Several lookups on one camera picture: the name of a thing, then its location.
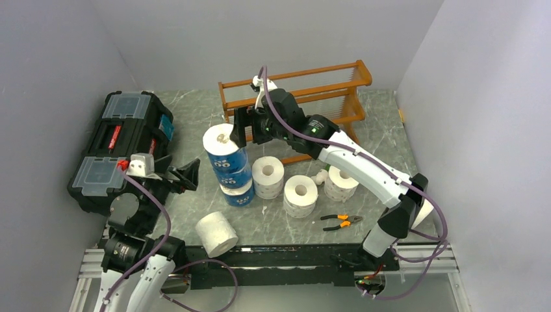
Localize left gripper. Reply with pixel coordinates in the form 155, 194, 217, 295
140, 155, 199, 232

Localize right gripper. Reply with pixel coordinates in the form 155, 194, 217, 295
229, 104, 290, 148

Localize blue paper roll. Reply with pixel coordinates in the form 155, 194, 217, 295
203, 123, 248, 171
220, 179, 255, 207
213, 162, 252, 189

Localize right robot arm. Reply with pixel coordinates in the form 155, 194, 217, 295
230, 88, 428, 270

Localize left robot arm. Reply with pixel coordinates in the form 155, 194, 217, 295
94, 154, 201, 311

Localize orange wooden shelf rack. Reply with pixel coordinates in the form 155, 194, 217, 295
222, 60, 372, 165

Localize white floral paper roll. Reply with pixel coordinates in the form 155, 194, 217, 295
324, 166, 359, 203
283, 175, 318, 218
251, 156, 285, 200

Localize plain white paper roll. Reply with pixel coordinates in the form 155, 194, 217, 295
195, 211, 238, 258

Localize black plastic toolbox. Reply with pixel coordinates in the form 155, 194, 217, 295
67, 91, 174, 216

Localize white plastic pipe fitting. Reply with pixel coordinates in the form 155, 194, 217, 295
311, 169, 329, 185

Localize white paper roll at edge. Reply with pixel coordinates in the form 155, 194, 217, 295
411, 199, 434, 229

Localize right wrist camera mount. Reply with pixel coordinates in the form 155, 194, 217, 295
251, 75, 277, 109

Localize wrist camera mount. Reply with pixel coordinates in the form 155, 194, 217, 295
116, 153, 155, 177
251, 75, 277, 109

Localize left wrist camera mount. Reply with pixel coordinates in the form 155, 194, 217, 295
116, 153, 155, 177

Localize orange handled pliers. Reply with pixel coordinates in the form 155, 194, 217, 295
320, 214, 363, 231

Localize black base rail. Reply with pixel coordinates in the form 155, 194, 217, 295
162, 243, 400, 294

